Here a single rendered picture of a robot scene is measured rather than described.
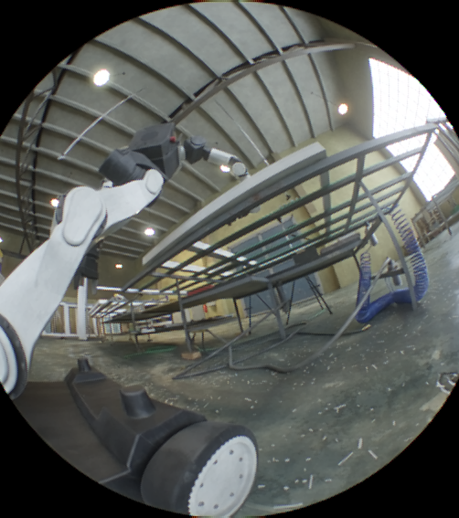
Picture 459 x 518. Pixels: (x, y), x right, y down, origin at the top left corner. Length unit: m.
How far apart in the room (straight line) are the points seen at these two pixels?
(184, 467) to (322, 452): 0.28
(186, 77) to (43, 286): 8.00
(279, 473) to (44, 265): 0.54
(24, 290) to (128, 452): 0.28
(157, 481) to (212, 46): 8.43
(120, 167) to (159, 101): 7.66
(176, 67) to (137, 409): 8.19
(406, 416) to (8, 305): 0.71
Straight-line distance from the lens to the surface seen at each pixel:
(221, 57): 8.24
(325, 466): 0.38
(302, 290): 7.16
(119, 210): 0.49
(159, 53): 8.19
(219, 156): 0.96
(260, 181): 0.79
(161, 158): 0.77
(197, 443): 0.20
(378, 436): 0.41
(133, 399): 0.24
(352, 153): 0.90
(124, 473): 0.24
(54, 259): 0.34
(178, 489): 0.19
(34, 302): 0.35
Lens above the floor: 0.33
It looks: 20 degrees up
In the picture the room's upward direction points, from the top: 14 degrees counter-clockwise
